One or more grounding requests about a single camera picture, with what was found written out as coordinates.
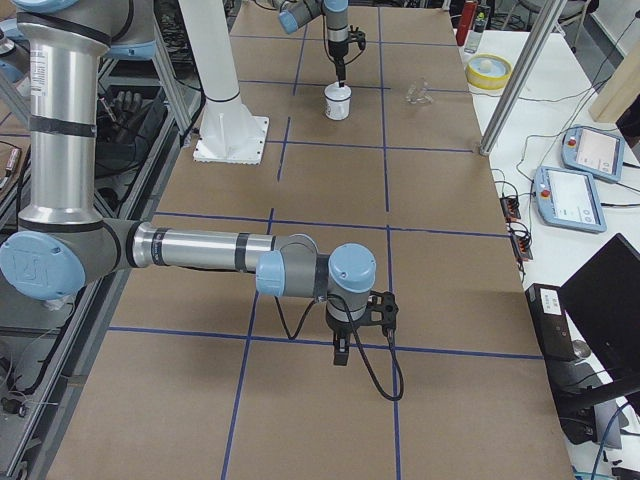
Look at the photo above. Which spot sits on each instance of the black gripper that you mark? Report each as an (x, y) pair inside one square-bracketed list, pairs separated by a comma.
[(341, 328), (336, 51)]

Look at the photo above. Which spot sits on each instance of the white mug lid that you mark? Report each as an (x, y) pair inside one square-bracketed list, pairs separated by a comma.
[(336, 92)]

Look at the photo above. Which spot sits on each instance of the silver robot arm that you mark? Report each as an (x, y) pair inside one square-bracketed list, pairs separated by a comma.
[(293, 15), (284, 266)]

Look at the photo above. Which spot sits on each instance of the white enamel mug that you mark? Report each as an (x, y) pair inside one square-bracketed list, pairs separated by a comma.
[(337, 111)]

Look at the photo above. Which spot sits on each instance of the red bottle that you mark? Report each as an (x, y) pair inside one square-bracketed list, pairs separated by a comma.
[(466, 19)]

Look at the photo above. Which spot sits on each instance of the clear plastic bottle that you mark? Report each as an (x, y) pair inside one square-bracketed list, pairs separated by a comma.
[(475, 35)]

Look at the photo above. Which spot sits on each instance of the yellow tape roll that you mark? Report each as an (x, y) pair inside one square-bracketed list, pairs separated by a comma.
[(488, 72)]

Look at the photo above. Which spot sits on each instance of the near orange black adapter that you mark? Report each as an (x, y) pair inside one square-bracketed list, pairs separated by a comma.
[(521, 244)]

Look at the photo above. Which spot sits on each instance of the orange black adapter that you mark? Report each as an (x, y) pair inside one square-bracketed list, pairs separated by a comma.
[(510, 208), (521, 244)]

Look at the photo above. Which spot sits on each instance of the black computer box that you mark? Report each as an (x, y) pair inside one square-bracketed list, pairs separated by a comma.
[(550, 322)]

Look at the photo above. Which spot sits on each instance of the far orange black adapter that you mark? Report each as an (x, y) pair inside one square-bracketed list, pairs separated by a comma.
[(510, 208)]

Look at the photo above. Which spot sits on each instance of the near blue teach pendant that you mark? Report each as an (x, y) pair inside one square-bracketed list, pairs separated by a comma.
[(568, 199)]

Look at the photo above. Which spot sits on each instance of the blue teach pendant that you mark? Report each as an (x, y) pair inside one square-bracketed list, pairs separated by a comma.
[(594, 151), (568, 199)]

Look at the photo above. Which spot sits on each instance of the black monitor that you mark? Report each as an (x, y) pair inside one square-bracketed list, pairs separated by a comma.
[(602, 300)]

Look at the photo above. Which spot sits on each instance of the far blue teach pendant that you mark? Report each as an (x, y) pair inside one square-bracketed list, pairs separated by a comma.
[(594, 151)]

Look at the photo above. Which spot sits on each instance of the wooden board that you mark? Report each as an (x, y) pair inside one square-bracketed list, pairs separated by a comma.
[(620, 91)]

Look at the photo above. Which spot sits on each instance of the aluminium side rack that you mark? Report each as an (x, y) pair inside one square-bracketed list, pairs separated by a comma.
[(63, 243)]

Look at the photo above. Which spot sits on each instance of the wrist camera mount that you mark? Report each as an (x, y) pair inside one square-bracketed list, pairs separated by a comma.
[(357, 36), (381, 311)]

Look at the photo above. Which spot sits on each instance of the aluminium frame post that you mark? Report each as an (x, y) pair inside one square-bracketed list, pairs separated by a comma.
[(536, 40)]

